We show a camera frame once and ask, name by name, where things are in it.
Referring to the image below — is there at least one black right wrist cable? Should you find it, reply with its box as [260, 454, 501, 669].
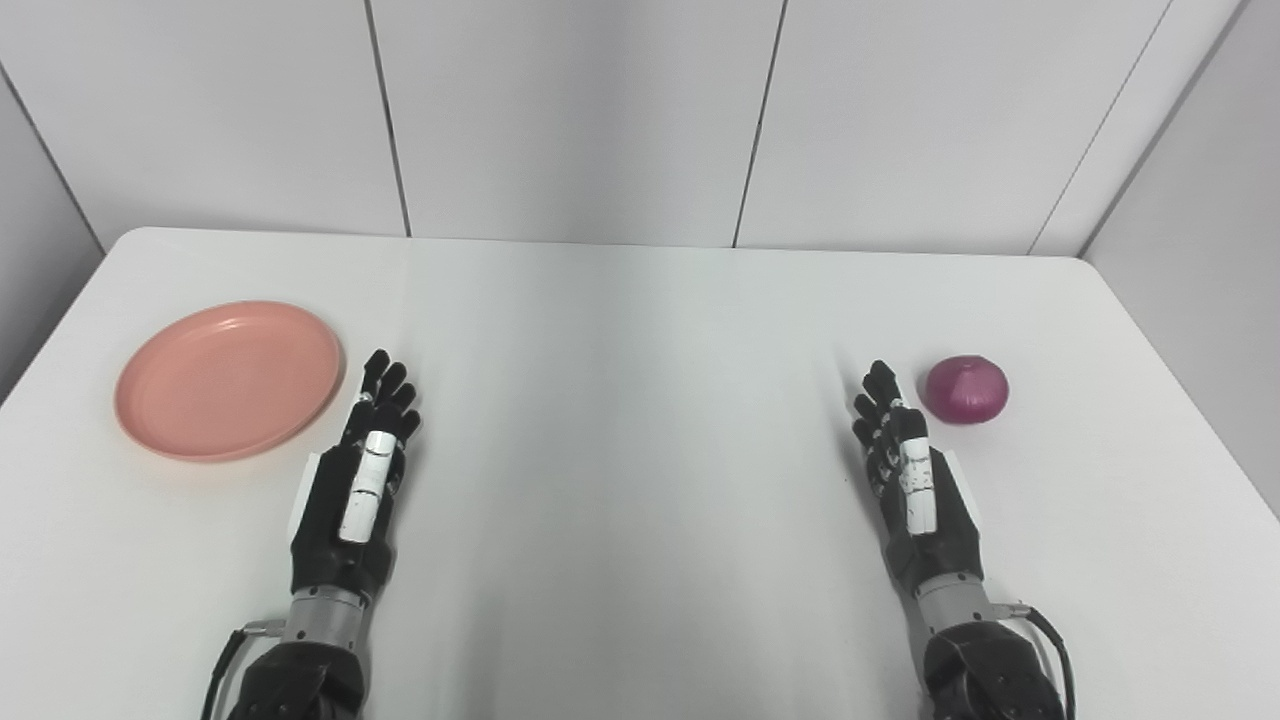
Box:
[992, 601, 1079, 720]

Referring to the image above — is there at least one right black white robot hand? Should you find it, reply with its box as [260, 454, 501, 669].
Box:
[852, 360, 987, 599]

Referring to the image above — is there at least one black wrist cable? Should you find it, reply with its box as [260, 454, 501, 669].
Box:
[200, 619, 289, 720]
[992, 601, 1079, 720]

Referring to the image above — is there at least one purple red onion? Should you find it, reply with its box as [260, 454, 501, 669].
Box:
[924, 355, 1010, 425]

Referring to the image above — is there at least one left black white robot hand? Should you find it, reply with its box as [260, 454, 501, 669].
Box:
[289, 349, 423, 604]

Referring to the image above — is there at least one pink round plate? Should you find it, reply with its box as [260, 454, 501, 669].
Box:
[114, 301, 345, 464]

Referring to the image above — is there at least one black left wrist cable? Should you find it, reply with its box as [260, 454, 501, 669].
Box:
[200, 619, 289, 720]

